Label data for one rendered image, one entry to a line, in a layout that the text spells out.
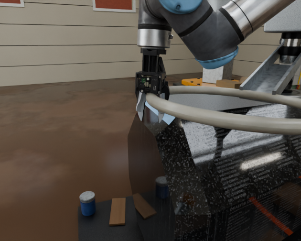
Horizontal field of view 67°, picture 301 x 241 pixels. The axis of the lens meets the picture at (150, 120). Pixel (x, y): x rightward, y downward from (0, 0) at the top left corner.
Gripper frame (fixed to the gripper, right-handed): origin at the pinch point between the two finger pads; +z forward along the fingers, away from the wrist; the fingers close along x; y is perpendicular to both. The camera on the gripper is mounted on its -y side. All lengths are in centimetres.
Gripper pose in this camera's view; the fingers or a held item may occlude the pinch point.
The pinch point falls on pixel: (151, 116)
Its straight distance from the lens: 69.5
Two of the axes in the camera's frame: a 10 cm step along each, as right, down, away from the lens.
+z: -0.5, 9.5, 3.0
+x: 9.8, 1.1, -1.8
